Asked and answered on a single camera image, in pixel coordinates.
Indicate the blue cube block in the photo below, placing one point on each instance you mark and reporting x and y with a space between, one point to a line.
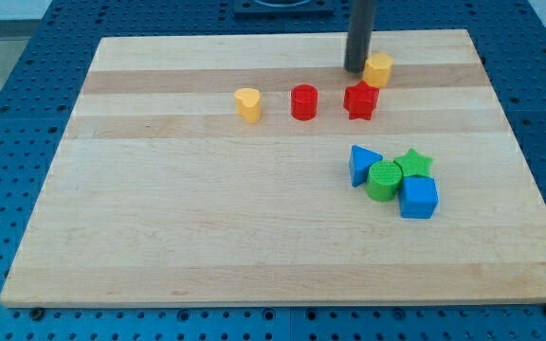
418 197

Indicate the red cylinder block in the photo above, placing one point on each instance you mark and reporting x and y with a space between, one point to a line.
304 102

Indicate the green cylinder block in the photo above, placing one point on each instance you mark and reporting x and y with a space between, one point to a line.
383 181

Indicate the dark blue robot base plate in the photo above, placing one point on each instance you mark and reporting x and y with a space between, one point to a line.
282 8

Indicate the green star block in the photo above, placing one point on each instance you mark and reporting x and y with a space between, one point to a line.
414 164

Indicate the yellow heart block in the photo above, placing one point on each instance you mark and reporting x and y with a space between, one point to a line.
248 104

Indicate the light wooden board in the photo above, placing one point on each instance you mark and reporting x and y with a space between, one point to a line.
161 195

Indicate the red star block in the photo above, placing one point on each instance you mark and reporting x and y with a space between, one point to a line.
360 100

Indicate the yellow hexagon block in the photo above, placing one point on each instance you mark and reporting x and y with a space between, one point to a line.
377 70

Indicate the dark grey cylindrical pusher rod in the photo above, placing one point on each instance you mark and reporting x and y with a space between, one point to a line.
359 34

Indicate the blue triangle block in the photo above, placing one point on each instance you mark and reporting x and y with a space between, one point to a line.
359 164

